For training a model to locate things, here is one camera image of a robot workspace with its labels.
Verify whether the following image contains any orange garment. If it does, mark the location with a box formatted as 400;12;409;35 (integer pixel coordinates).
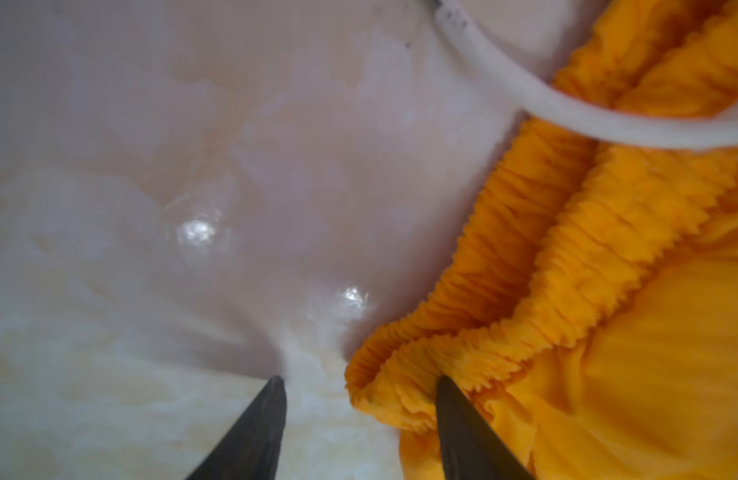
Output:
344;0;738;480

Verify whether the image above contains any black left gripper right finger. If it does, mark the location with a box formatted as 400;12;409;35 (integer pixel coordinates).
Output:
436;376;534;480

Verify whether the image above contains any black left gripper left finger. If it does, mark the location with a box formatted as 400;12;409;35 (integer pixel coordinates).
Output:
186;376;287;480

